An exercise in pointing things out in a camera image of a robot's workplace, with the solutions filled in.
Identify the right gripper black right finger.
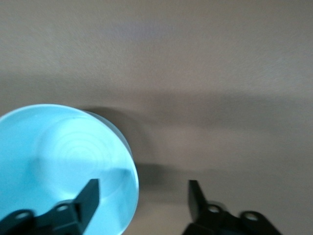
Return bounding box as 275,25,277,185
181,180,283,235

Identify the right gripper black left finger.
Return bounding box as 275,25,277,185
0,178,100,235

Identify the brown table cover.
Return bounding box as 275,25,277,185
0,0,313,235

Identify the light blue bowl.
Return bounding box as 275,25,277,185
0,104,141,235

